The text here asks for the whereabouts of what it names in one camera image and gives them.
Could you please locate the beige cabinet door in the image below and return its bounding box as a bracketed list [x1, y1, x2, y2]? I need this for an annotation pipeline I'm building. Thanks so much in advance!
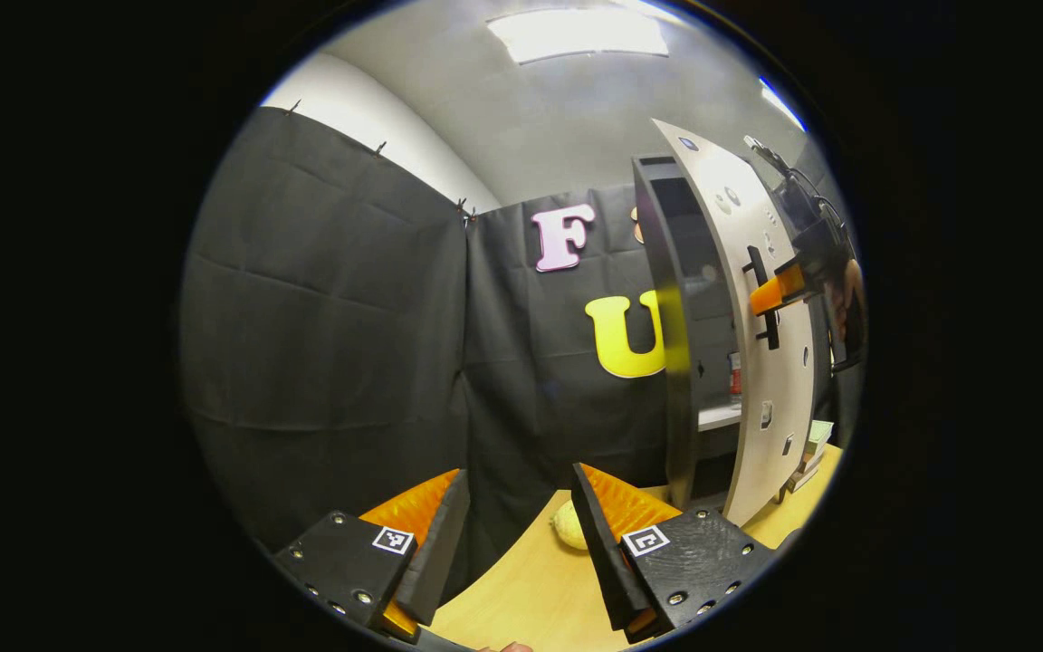
[651, 118, 819, 528]

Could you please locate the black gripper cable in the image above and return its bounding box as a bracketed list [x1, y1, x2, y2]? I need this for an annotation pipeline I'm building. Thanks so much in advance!
[743, 136, 848, 236]

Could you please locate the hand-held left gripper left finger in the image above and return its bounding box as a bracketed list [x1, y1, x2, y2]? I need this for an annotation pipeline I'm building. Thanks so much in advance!
[273, 468, 472, 646]

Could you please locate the black door handle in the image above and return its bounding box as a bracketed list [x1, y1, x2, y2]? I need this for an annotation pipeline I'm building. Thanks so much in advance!
[742, 244, 781, 351]

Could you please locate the dark grey cabinet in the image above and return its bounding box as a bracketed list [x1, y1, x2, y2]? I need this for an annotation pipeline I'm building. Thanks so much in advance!
[632, 154, 751, 513]

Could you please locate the yellow round bun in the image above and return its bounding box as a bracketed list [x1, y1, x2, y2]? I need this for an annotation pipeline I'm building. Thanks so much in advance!
[550, 501, 590, 551]

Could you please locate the large ceiling light panel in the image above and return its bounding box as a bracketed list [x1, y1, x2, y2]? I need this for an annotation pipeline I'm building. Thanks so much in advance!
[487, 9, 670, 64]

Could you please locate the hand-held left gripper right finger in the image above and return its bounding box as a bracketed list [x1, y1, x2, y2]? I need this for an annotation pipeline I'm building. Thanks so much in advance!
[570, 463, 776, 645]

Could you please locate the black backdrop cloth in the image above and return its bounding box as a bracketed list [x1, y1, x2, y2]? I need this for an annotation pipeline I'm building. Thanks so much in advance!
[179, 107, 848, 585]

